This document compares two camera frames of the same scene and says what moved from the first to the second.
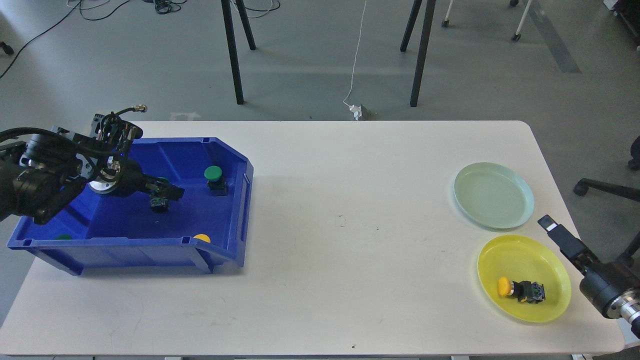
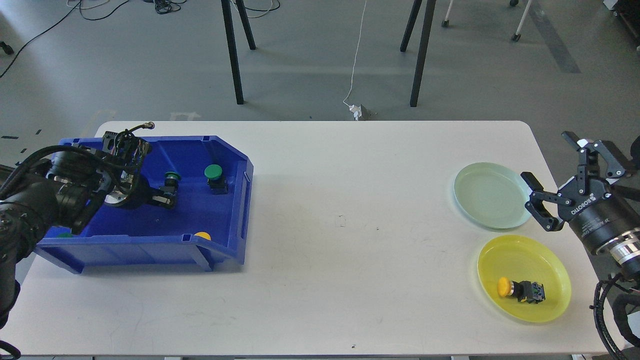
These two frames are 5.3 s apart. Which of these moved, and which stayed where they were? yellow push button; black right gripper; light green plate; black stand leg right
Moved: black right gripper
Stayed: yellow push button; black stand leg right; light green plate
